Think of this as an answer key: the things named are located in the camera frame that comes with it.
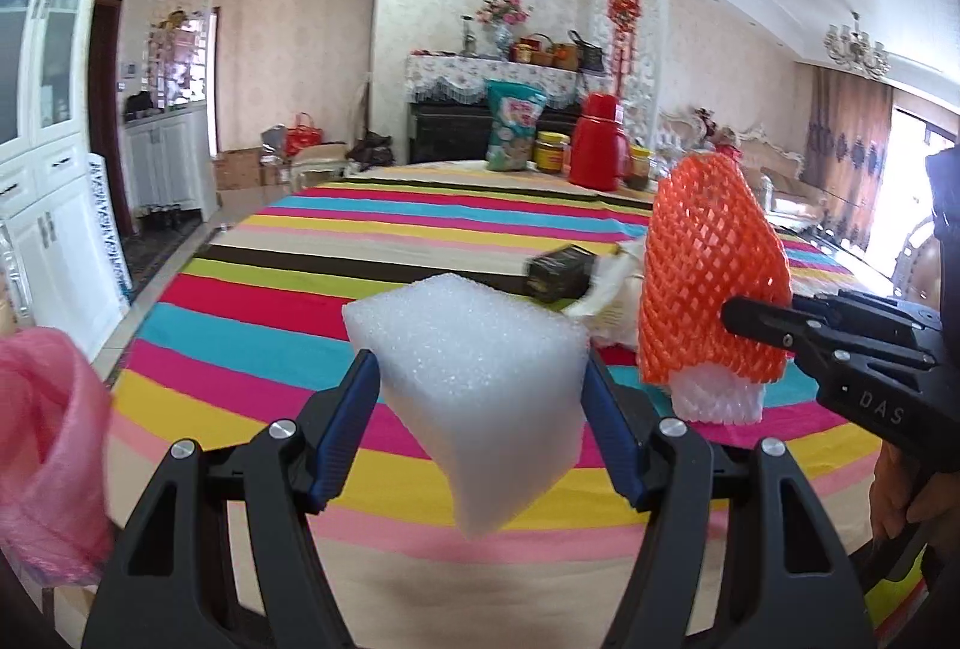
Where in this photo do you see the red thermos jug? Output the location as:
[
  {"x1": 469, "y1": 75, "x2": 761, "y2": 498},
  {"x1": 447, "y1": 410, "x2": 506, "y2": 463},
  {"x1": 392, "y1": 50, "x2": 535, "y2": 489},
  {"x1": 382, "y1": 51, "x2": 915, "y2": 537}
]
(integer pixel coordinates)
[{"x1": 568, "y1": 92, "x2": 632, "y2": 191}]

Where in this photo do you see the white chair beige cushion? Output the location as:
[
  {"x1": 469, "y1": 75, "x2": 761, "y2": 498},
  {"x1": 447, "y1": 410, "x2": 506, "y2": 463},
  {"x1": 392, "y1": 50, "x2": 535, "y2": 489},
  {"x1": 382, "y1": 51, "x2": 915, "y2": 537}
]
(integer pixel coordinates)
[{"x1": 289, "y1": 73, "x2": 374, "y2": 178}]

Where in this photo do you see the dark leather bag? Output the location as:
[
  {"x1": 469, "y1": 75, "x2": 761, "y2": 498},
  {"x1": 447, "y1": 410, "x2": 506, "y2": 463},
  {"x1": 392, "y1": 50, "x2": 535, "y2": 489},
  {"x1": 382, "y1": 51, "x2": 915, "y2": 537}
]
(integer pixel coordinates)
[{"x1": 349, "y1": 131, "x2": 396, "y2": 166}]

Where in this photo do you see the floral lace cloth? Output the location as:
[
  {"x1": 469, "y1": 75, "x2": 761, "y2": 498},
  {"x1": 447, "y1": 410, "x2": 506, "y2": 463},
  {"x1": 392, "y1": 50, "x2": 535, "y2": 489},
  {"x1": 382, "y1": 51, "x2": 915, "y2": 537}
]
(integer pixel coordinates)
[{"x1": 405, "y1": 53, "x2": 593, "y2": 106}]

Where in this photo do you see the green patterned snack bag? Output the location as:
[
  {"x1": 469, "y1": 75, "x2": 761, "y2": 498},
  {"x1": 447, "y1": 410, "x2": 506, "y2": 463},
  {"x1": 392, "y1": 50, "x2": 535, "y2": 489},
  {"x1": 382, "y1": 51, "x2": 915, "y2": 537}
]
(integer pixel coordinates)
[{"x1": 484, "y1": 80, "x2": 548, "y2": 173}]

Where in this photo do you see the flower bouquet in vase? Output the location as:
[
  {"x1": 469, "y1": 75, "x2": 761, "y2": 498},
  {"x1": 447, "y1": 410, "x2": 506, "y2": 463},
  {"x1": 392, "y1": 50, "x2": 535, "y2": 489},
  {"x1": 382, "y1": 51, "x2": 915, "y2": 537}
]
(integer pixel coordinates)
[{"x1": 478, "y1": 0, "x2": 535, "y2": 59}]

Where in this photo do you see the red knot wall ornament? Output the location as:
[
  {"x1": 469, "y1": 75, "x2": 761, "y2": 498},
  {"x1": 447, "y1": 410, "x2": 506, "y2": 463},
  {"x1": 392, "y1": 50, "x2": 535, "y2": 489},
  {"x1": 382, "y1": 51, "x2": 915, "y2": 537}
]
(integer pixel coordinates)
[{"x1": 609, "y1": 0, "x2": 642, "y2": 95}]

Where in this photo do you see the striped colourful tablecloth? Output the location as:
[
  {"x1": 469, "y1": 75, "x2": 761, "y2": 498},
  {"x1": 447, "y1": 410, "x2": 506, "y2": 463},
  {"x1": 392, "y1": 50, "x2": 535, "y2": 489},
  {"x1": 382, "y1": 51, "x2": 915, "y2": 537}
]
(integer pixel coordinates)
[{"x1": 90, "y1": 158, "x2": 893, "y2": 649}]

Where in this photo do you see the orange foam fruit net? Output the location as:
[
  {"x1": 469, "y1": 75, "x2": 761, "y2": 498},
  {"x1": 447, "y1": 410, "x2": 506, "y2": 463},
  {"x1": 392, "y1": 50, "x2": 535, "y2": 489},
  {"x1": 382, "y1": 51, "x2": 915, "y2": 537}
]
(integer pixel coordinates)
[{"x1": 637, "y1": 152, "x2": 792, "y2": 387}]

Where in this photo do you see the person's right hand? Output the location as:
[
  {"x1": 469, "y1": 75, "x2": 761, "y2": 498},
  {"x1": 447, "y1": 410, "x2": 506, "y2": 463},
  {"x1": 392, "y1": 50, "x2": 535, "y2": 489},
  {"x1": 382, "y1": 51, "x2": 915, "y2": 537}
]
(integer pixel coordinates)
[{"x1": 870, "y1": 443, "x2": 935, "y2": 549}]

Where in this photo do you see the dark patterned rug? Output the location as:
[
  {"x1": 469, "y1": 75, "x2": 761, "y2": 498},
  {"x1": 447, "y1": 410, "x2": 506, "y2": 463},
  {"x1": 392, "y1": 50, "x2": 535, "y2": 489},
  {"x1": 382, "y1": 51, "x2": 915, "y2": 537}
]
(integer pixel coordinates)
[{"x1": 120, "y1": 210, "x2": 203, "y2": 290}]

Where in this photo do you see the crystal chandelier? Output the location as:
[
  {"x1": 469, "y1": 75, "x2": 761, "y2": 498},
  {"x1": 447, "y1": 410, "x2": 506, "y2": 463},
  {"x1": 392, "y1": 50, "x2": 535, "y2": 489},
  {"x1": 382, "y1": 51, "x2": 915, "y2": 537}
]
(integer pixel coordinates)
[{"x1": 823, "y1": 11, "x2": 892, "y2": 80}]

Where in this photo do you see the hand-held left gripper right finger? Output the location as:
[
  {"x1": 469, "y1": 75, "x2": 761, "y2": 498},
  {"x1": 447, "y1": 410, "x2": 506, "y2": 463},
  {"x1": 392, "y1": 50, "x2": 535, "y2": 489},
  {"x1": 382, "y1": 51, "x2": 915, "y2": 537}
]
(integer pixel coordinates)
[{"x1": 583, "y1": 347, "x2": 878, "y2": 649}]

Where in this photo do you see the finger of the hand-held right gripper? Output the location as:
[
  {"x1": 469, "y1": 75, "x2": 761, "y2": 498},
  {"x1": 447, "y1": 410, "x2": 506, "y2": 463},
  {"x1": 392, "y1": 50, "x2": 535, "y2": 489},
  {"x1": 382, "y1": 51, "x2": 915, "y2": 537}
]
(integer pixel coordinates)
[
  {"x1": 721, "y1": 296, "x2": 826, "y2": 357},
  {"x1": 789, "y1": 293, "x2": 845, "y2": 319}
]

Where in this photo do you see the dark wooden door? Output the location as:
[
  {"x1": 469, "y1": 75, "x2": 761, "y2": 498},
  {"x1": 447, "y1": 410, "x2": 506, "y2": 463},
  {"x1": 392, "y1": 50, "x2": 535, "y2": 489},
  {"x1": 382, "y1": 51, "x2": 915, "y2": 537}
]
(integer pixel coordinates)
[{"x1": 94, "y1": 0, "x2": 140, "y2": 238}]

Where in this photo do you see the red gift basket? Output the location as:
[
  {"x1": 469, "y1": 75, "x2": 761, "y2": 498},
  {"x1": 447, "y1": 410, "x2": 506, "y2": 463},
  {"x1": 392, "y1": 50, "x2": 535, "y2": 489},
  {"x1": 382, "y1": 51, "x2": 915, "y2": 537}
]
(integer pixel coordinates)
[{"x1": 512, "y1": 34, "x2": 560, "y2": 67}]

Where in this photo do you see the large cardboard box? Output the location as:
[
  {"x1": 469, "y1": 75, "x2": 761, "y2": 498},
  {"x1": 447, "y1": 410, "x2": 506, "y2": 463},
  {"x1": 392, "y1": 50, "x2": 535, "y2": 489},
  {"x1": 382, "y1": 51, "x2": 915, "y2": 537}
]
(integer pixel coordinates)
[{"x1": 214, "y1": 148, "x2": 263, "y2": 191}]

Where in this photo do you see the brown patterned curtain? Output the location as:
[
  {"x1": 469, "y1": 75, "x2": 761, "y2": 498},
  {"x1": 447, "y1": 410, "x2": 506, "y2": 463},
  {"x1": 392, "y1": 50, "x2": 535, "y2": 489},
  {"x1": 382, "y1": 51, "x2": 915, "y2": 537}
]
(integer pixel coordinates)
[{"x1": 802, "y1": 65, "x2": 897, "y2": 253}]

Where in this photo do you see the white patterned board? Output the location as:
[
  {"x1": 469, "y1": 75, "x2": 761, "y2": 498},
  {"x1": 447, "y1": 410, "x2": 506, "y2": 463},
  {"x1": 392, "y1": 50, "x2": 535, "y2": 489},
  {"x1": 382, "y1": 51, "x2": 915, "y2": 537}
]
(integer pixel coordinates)
[{"x1": 88, "y1": 152, "x2": 134, "y2": 307}]

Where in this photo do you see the white foam fruit net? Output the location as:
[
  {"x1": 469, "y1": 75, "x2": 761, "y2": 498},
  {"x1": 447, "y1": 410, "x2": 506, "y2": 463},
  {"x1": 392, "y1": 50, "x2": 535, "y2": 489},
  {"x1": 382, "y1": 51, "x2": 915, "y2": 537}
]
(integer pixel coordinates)
[{"x1": 670, "y1": 360, "x2": 766, "y2": 426}]

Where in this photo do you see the white foam block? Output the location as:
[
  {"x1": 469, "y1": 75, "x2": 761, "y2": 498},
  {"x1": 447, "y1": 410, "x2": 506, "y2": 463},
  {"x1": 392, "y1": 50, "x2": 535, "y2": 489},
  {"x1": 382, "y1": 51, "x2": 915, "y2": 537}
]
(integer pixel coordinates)
[{"x1": 342, "y1": 272, "x2": 592, "y2": 539}]

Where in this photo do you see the low white cabinet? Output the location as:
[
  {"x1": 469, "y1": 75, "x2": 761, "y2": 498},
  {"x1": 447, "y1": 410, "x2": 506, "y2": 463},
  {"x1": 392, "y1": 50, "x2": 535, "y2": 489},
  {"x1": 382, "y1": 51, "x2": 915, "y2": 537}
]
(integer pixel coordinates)
[{"x1": 124, "y1": 107, "x2": 218, "y2": 223}]

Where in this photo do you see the white carved entrance screen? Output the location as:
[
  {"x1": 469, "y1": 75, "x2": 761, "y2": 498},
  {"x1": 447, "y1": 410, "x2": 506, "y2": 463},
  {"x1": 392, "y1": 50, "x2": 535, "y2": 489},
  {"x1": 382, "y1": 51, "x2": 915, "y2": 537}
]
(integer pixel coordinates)
[{"x1": 150, "y1": 11, "x2": 215, "y2": 110}]

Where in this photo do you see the red gift bag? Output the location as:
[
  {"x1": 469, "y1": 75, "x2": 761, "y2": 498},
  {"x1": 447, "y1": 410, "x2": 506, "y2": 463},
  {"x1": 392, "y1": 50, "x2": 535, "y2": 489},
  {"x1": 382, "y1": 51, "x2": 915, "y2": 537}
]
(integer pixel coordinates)
[{"x1": 283, "y1": 113, "x2": 323, "y2": 155}]

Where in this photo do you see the tall white glass-door cabinet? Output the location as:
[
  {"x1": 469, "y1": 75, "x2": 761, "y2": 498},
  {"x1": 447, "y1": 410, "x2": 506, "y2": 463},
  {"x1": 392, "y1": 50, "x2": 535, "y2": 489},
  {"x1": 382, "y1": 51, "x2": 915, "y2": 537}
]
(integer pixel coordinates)
[{"x1": 0, "y1": 0, "x2": 136, "y2": 357}]

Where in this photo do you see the yellow-lid jar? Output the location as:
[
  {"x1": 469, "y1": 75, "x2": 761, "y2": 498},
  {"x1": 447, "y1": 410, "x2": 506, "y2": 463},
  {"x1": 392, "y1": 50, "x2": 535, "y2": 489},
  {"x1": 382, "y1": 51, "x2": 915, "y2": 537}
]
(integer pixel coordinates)
[{"x1": 534, "y1": 131, "x2": 571, "y2": 175}]

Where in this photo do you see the ornate beige sofa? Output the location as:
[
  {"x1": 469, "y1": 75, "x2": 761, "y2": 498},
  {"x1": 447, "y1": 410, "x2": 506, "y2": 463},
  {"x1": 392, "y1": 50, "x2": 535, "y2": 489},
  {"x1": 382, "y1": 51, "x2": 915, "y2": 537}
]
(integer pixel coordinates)
[{"x1": 656, "y1": 105, "x2": 811, "y2": 215}]

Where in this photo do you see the small black box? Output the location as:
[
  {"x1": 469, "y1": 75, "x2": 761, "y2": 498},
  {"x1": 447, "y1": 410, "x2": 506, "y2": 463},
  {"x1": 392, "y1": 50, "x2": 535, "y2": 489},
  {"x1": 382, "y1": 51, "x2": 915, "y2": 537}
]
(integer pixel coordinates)
[{"x1": 525, "y1": 244, "x2": 597, "y2": 305}]

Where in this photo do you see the pink-lined trash bin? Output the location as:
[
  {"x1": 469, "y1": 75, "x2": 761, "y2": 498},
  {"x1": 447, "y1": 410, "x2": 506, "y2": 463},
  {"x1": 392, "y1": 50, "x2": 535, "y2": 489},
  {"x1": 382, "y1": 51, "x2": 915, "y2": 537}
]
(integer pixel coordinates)
[{"x1": 0, "y1": 326, "x2": 115, "y2": 586}]

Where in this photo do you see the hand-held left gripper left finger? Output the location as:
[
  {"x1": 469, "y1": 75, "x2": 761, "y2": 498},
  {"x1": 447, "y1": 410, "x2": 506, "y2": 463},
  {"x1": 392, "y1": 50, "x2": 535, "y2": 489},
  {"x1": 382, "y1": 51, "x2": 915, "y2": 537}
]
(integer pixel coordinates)
[{"x1": 81, "y1": 349, "x2": 383, "y2": 649}]

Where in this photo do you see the black piano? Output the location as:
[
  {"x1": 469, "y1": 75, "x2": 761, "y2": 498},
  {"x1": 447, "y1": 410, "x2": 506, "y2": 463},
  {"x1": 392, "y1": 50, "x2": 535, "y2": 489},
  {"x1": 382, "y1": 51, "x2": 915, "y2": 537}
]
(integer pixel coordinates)
[{"x1": 409, "y1": 98, "x2": 601, "y2": 166}]

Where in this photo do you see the white plastic bag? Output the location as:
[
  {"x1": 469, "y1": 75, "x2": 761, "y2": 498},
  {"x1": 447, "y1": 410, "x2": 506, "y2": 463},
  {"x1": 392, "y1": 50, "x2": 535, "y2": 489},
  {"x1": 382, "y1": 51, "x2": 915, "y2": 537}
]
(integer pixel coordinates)
[{"x1": 562, "y1": 236, "x2": 653, "y2": 350}]

